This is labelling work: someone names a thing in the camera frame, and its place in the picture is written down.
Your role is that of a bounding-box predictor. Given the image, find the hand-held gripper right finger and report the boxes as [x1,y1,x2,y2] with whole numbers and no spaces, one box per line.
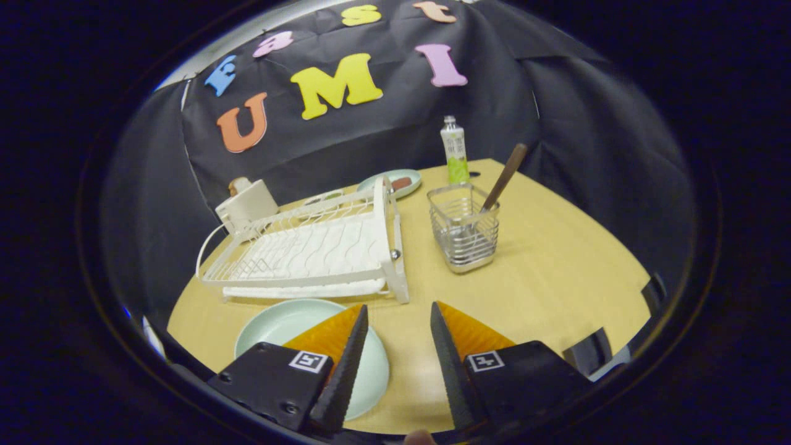
[430,301,594,432]

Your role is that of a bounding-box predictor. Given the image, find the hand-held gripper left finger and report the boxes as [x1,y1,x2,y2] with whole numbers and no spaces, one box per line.
[206,304,370,437]

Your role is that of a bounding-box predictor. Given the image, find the light green plate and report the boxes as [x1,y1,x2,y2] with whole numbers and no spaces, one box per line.
[234,299,391,422]

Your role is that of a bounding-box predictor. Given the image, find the metal wire basket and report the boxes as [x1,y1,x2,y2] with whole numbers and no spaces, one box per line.
[426,182,501,274]

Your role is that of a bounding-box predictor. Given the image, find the white dish rack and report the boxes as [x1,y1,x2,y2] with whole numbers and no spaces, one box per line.
[196,176,411,305]

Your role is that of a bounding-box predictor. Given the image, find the wooden handled spoon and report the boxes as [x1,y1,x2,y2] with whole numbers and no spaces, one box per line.
[460,143,530,239]

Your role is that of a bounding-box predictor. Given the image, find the green plate with food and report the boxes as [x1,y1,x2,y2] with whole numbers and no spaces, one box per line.
[357,169,423,200]

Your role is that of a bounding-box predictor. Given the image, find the dark chair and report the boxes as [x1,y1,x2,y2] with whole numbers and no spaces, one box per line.
[639,272,669,323]
[561,328,614,378]

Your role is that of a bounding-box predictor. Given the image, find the small white food tray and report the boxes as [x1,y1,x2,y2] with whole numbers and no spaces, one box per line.
[302,189,348,208]

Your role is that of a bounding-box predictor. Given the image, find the white toaster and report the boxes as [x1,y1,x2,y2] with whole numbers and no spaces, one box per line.
[214,179,279,240]

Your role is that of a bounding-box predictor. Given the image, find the green drink bottle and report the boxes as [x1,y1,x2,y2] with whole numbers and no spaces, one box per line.
[440,115,470,185]

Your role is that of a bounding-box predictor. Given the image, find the black backdrop cloth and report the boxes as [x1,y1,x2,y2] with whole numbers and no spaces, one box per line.
[102,0,696,316]

